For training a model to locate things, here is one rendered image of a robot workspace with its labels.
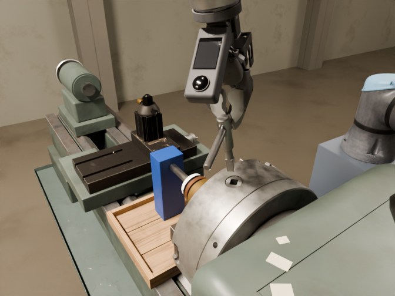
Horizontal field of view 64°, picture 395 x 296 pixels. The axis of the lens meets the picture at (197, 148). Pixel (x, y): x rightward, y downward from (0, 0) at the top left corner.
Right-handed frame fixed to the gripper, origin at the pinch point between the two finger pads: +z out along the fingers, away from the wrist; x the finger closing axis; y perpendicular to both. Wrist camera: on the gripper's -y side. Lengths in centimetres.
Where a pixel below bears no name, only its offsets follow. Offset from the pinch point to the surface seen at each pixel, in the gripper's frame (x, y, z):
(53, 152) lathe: 121, 51, 61
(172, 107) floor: 160, 251, 165
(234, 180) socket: 0.1, -2.7, 11.0
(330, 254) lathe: -17.2, -17.3, 8.2
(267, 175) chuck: -5.7, 0.3, 12.1
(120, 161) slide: 52, 24, 36
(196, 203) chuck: 6.6, -8.3, 12.7
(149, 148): 41, 29, 33
